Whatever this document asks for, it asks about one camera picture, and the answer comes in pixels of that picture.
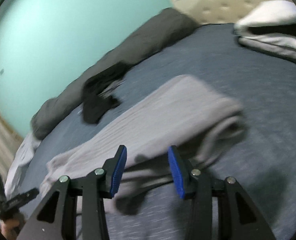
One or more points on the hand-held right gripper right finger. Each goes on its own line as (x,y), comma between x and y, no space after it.
(176,172)

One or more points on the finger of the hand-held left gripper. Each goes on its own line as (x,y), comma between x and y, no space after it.
(25,196)

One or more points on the person's left hand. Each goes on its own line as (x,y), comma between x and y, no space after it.
(9,228)

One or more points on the white folded garment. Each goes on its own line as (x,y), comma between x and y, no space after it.
(270,12)

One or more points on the black garment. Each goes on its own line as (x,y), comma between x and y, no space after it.
(98,97)

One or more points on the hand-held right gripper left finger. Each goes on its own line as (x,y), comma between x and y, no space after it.
(119,170)

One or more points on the white-grey folded garment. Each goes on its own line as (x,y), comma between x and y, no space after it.
(270,46)

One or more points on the pale crumpled sheet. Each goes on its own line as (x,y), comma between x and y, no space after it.
(20,160)

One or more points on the dark grey rolled duvet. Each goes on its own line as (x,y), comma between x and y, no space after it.
(143,42)

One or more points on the cream tufted headboard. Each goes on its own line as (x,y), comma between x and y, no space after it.
(212,0)

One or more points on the grey knit sweater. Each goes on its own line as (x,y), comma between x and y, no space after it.
(162,115)

